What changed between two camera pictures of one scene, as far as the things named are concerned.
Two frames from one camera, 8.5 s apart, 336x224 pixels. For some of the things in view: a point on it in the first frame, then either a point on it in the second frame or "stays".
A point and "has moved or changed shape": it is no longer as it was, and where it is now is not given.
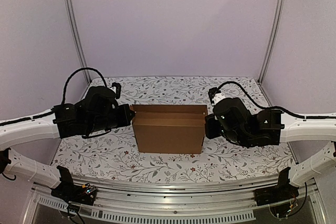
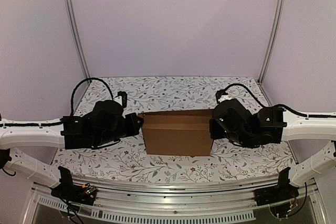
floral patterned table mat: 111,157 stays
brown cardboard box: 169,128 has moved or changed shape
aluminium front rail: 224,202 stays
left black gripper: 125,111 -> 133,121
